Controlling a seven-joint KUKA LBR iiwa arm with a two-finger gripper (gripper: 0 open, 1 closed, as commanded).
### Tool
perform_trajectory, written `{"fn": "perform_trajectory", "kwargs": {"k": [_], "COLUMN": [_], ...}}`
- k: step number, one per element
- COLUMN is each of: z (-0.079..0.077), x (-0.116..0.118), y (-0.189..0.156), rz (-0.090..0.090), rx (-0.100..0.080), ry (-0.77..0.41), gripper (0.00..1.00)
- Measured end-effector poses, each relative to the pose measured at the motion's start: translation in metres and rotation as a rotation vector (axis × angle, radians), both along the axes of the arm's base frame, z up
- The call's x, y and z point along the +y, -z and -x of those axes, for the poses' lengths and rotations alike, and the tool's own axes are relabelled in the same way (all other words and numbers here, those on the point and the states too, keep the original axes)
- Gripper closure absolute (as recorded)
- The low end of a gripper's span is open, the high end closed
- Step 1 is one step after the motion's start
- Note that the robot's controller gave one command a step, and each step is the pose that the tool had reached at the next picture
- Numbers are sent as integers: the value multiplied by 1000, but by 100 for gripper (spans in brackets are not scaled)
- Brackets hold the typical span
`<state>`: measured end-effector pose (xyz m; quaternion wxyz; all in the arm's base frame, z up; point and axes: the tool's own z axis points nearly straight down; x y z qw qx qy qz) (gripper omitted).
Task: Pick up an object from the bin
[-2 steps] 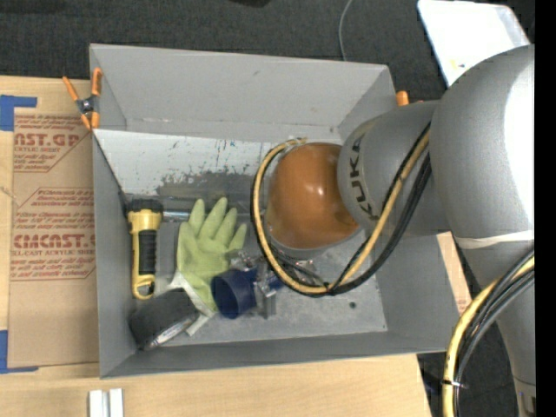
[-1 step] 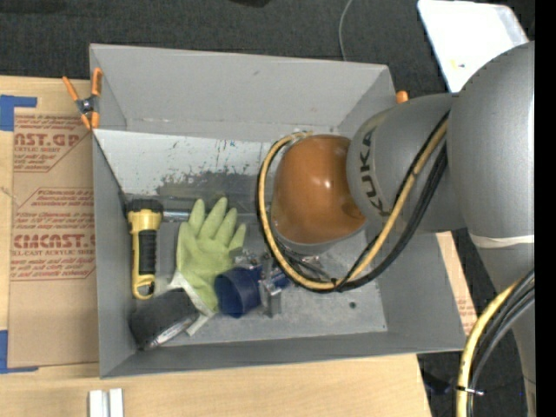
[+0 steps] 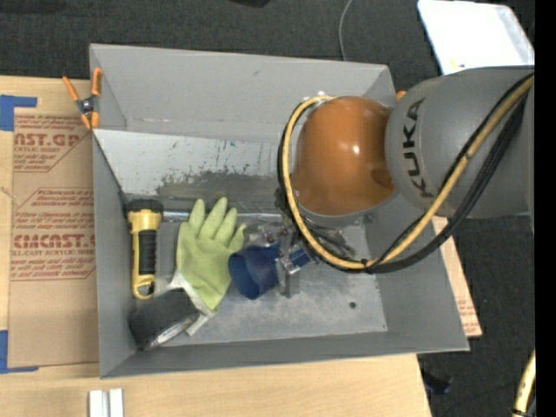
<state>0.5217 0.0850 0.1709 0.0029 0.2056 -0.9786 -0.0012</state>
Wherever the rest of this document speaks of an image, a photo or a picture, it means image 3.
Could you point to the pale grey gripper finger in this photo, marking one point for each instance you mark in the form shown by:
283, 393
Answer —
292, 286

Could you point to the dark blue cup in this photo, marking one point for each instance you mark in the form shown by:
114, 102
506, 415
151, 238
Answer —
254, 272

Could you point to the grey metal bin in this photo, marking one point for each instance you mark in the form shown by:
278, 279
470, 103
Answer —
330, 315

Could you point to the light green rubber glove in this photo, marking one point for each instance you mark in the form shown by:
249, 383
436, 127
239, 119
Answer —
204, 254

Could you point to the silver metal tool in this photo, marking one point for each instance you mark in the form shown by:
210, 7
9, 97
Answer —
171, 330

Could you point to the yellow and black flashlight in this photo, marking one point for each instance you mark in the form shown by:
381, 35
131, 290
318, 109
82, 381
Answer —
145, 246

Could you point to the brown cardboard board red print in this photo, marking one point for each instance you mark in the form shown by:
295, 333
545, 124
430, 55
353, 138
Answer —
52, 306

